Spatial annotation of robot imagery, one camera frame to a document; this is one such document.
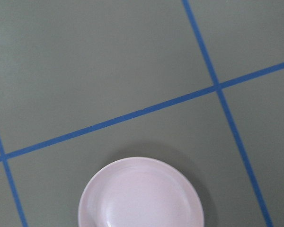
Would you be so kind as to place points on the brown paper table cover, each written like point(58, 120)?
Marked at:
point(198, 84)

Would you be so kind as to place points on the pink plate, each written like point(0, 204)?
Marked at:
point(139, 192)

